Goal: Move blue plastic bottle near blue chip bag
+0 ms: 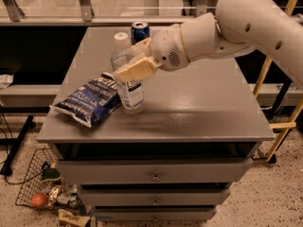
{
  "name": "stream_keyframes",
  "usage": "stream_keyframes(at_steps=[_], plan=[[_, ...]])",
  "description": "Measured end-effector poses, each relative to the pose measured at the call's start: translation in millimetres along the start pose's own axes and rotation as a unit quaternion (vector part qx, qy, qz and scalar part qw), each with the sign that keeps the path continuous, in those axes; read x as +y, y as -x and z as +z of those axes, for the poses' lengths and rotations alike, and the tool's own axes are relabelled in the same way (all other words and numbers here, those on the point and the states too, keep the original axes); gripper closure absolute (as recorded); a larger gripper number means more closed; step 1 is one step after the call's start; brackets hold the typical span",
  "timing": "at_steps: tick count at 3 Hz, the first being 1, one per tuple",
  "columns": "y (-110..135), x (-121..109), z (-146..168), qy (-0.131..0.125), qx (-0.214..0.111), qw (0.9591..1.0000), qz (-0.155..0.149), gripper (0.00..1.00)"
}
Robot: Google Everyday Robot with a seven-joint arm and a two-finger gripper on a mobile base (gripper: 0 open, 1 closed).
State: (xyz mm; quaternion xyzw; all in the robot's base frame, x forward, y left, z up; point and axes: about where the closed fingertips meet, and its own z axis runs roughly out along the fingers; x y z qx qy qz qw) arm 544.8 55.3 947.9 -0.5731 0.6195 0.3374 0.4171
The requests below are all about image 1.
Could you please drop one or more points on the black metal stand leg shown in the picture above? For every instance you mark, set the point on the black metal stand leg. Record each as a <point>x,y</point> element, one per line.
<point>15,143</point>

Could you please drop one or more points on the grey drawer cabinet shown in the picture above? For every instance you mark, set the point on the grey drawer cabinet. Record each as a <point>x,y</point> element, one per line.
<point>205,111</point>

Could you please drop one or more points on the green sponge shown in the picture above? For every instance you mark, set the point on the green sponge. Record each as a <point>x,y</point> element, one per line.
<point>50,175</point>

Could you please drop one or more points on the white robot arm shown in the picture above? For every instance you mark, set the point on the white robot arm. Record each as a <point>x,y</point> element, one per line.
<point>235,28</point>

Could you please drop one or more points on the grey drawer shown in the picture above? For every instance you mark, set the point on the grey drawer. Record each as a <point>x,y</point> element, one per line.
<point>154,171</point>
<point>154,214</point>
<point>153,197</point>

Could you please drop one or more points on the white paper scrap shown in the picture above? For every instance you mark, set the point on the white paper scrap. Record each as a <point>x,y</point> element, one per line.
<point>5,81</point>

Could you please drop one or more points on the black wire basket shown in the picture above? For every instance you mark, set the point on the black wire basket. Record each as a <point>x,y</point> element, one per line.
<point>42,158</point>

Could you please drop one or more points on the clear plastic water bottle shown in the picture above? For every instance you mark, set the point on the clear plastic water bottle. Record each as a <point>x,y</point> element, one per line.
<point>131,93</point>

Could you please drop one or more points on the yellow snack bag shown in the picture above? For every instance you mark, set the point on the yellow snack bag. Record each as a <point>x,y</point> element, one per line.
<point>69,219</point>

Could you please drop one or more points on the blue chip bag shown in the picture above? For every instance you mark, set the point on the blue chip bag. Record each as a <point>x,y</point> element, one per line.
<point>92,102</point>

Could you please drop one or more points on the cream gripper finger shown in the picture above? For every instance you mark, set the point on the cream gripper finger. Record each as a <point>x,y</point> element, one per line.
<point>143,47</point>
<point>137,69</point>

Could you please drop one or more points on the blue soda can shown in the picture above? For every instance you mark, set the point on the blue soda can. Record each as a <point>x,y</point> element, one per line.
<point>140,30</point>

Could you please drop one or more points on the middle grey drawer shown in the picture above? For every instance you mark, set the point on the middle grey drawer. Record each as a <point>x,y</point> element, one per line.
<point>153,197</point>

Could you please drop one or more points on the bottom grey drawer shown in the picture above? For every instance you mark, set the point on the bottom grey drawer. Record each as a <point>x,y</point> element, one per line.
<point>154,214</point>

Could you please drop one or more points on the red apple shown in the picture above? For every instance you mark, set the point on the red apple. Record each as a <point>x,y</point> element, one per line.
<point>38,200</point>

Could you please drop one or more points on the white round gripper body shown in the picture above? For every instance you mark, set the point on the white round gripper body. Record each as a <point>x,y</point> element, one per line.
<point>167,50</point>

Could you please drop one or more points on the top grey drawer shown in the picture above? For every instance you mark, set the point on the top grey drawer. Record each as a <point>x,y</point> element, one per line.
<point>154,171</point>

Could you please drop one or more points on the crumpled silver wrapper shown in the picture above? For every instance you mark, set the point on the crumpled silver wrapper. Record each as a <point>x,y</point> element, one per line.
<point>63,195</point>

